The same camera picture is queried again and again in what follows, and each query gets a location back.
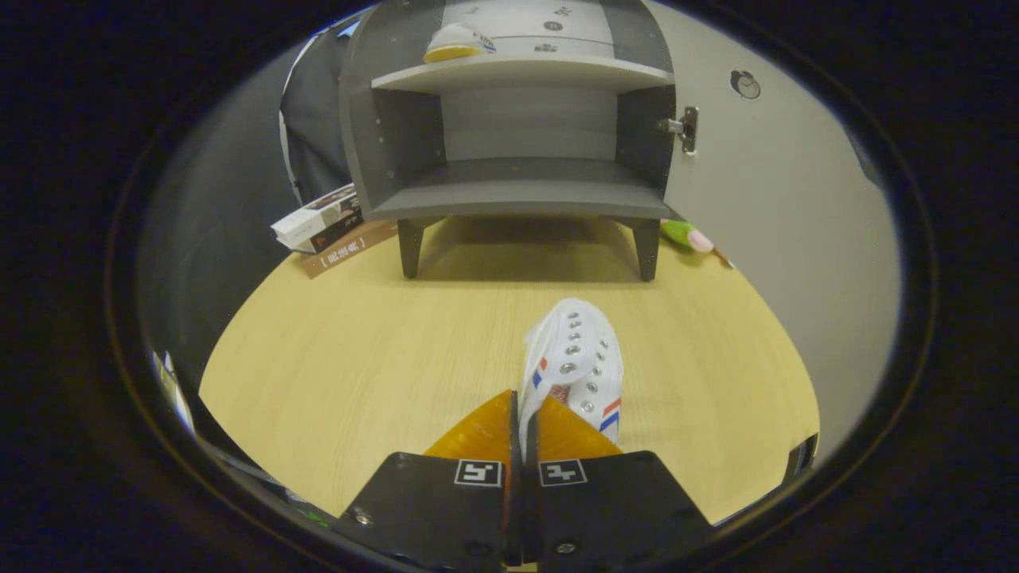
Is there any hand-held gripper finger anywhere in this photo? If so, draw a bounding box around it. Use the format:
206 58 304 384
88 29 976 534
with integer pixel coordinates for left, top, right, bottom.
524 394 715 571
330 388 524 571

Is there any white striped shoe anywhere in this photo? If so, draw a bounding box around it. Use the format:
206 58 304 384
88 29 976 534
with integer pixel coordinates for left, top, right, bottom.
422 22 496 64
519 298 623 462

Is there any grey shoe cabinet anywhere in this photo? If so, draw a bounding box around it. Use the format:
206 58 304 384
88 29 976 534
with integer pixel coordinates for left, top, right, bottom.
340 0 677 281

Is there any light grey shoe cabinet door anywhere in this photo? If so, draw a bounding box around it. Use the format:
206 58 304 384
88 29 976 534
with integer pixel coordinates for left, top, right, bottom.
645 0 904 462

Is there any metal door hinge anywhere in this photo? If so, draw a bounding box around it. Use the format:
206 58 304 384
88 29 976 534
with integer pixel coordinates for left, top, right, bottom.
659 106 700 156

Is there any brown book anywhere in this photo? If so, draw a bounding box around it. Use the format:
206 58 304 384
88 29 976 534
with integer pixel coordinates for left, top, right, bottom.
301 220 399 279

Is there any pink and green plush toy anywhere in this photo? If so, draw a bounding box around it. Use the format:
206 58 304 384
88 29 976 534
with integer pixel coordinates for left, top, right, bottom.
661 219 716 254

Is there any black backdrop cloth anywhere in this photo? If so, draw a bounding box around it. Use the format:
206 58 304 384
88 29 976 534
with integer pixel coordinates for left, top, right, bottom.
139 20 375 391

